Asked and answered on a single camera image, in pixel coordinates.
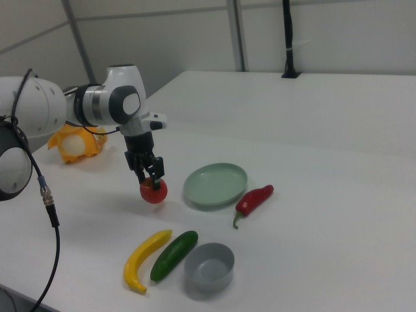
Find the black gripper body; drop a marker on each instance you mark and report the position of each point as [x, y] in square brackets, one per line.
[139, 146]

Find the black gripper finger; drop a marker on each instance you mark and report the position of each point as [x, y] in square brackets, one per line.
[158, 169]
[140, 175]

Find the red apple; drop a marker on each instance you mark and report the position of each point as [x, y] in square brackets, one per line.
[154, 193]

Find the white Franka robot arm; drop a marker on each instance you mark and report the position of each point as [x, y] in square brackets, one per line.
[100, 100]

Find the pale green round plate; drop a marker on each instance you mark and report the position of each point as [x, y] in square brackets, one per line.
[214, 183]

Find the orange plush duck toy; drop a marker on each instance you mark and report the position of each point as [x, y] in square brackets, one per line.
[74, 146]

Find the yellow banana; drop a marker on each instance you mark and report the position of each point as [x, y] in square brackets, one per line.
[143, 256]

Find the green cucumber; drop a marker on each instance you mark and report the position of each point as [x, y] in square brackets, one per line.
[174, 256]

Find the red chili pepper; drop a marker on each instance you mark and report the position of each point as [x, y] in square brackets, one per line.
[253, 200]

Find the grey metal bowl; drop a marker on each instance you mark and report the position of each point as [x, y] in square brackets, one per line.
[209, 268]

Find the black camera stand pole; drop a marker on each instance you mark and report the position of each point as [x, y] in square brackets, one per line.
[289, 39]

